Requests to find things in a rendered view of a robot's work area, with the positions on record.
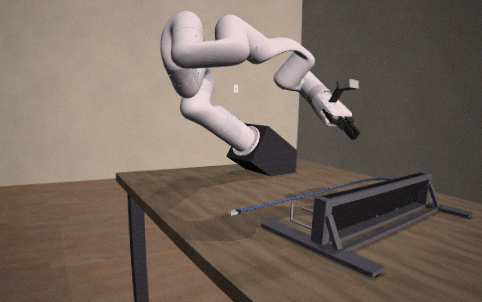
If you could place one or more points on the white cable plug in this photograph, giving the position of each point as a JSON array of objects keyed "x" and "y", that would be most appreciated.
[{"x": 234, "y": 212}]

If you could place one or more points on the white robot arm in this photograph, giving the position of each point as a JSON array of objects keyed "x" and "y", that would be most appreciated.
[{"x": 188, "y": 51}]

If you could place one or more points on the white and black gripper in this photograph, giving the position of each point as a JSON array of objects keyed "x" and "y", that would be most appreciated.
[{"x": 341, "y": 114}]

